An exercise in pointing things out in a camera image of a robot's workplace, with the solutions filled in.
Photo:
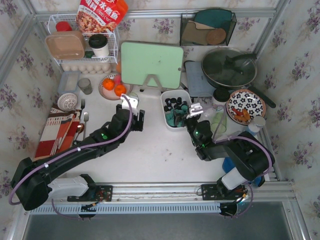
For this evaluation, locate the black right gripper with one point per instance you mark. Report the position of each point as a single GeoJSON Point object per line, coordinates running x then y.
{"type": "Point", "coordinates": [182, 117]}

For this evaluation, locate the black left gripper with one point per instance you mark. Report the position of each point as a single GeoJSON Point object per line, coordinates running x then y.
{"type": "Point", "coordinates": [137, 120]}

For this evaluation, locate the white storage basket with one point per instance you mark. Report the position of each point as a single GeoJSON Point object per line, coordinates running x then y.
{"type": "Point", "coordinates": [185, 96]}

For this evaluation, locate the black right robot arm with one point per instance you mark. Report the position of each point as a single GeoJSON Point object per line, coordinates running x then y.
{"type": "Point", "coordinates": [250, 158]}

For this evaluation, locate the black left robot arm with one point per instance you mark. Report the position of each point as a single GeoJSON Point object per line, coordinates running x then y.
{"type": "Point", "coordinates": [31, 180]}

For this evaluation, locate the white coffee cup black lid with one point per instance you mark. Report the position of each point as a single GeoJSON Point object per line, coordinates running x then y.
{"type": "Point", "coordinates": [99, 45]}

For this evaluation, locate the green translucent cup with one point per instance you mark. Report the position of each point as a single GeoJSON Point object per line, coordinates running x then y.
{"type": "Point", "coordinates": [134, 95]}

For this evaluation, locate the grey blue rectangular tray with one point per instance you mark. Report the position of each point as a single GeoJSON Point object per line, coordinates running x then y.
{"type": "Point", "coordinates": [197, 82]}

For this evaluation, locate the pink fruit plate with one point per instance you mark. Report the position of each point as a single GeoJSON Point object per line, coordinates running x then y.
{"type": "Point", "coordinates": [112, 86]}

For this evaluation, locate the green cup right side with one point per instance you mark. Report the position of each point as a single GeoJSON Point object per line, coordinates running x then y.
{"type": "Point", "coordinates": [219, 123]}

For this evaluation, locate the floral patterned plate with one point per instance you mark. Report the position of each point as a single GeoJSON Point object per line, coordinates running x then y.
{"type": "Point", "coordinates": [243, 105]}

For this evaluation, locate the green cutting board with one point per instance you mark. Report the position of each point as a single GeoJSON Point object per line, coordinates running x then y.
{"type": "Point", "coordinates": [139, 60]}

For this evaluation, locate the grey glass cup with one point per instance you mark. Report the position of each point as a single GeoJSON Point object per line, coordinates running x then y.
{"type": "Point", "coordinates": [85, 86]}

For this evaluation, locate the black frying pan with lid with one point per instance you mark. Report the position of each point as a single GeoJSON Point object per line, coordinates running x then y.
{"type": "Point", "coordinates": [232, 69]}

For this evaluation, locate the white round strainer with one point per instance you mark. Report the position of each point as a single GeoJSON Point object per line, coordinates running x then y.
{"type": "Point", "coordinates": [67, 102]}

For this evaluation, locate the white bottle blue label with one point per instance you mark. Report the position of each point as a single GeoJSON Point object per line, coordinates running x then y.
{"type": "Point", "coordinates": [256, 124]}

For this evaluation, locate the egg carton tray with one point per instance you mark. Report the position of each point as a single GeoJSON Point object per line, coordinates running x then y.
{"type": "Point", "coordinates": [89, 67]}

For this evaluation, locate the striped red cloth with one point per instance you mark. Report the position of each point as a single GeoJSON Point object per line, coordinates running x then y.
{"type": "Point", "coordinates": [59, 132]}

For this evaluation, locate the clear lidded container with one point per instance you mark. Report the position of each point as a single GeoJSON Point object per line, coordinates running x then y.
{"type": "Point", "coordinates": [69, 82]}

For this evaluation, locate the round cork coaster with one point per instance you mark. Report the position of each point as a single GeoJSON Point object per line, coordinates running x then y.
{"type": "Point", "coordinates": [216, 36]}

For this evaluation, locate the black mesh organizer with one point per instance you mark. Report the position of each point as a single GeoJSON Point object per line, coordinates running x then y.
{"type": "Point", "coordinates": [193, 30]}

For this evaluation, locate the brown square container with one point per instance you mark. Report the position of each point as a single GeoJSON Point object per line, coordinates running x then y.
{"type": "Point", "coordinates": [66, 45]}

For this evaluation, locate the red snack bag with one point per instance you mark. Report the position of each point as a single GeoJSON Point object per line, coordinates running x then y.
{"type": "Point", "coordinates": [100, 16]}

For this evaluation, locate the red jar lid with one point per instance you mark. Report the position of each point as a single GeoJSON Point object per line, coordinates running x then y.
{"type": "Point", "coordinates": [63, 26]}

